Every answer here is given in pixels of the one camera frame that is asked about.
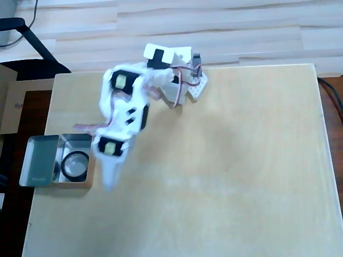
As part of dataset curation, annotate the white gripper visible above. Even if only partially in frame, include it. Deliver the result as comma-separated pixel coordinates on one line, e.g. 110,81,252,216
92,104,150,193

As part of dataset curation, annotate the black tape roll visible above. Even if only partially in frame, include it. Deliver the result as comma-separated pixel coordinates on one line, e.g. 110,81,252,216
61,151,90,179

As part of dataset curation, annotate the metal tray with tan sides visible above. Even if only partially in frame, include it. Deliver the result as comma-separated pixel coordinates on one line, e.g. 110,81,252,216
52,133,96,190

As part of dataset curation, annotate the grey metal tin lid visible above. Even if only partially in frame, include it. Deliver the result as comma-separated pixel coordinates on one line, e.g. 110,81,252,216
19,135,60,187

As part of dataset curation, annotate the light wooden board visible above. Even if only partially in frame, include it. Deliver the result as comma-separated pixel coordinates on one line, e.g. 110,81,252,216
21,63,343,257

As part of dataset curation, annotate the brown cardboard box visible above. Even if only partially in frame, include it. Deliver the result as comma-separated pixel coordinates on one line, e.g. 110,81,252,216
0,64,54,134

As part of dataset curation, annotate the red servo cable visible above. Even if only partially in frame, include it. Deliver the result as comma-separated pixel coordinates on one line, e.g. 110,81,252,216
73,122,110,134

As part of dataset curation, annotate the thin dark cable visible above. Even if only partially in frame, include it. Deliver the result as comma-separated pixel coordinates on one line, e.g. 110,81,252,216
0,0,39,49

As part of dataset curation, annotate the black cable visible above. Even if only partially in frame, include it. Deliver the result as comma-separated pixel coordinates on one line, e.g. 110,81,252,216
317,77,343,121

